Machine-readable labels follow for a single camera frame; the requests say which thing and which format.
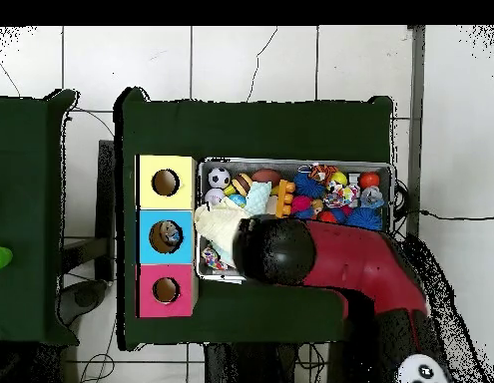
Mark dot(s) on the black and white soccer ball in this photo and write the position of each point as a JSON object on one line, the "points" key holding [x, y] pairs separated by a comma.
{"points": [[218, 177]]}

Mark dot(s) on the brown toy football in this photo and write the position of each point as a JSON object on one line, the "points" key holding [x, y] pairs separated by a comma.
{"points": [[265, 175]]}

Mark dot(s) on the toy burger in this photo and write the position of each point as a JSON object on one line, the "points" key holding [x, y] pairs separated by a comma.
{"points": [[241, 183]]}

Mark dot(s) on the cream muslin cloth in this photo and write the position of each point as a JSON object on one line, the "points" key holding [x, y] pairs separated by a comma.
{"points": [[218, 227]]}

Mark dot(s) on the wooden box with three holes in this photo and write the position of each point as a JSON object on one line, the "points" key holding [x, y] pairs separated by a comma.
{"points": [[182, 187]]}

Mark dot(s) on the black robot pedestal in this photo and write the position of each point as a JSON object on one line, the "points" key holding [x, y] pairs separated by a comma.
{"points": [[250, 367]]}

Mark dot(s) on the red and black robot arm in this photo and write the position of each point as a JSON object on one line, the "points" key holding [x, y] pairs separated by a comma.
{"points": [[350, 255]]}

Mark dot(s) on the orange striped tiger plush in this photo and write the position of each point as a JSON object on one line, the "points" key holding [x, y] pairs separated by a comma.
{"points": [[321, 172]]}

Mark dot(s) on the blue globe ball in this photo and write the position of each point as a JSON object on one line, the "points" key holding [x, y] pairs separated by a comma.
{"points": [[237, 199]]}

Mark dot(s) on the orange plastic building block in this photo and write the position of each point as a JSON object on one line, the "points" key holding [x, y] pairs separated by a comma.
{"points": [[284, 197]]}

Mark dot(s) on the silver mesh bin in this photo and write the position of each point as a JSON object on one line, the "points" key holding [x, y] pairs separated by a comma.
{"points": [[214, 273]]}

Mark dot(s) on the white baseball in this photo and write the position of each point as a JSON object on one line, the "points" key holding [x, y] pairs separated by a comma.
{"points": [[213, 195]]}

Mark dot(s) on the mint green muslin cloth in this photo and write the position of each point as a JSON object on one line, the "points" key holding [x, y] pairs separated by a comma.
{"points": [[257, 197]]}

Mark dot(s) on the grey metal rail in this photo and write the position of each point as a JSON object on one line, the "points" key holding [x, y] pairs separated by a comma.
{"points": [[415, 119]]}

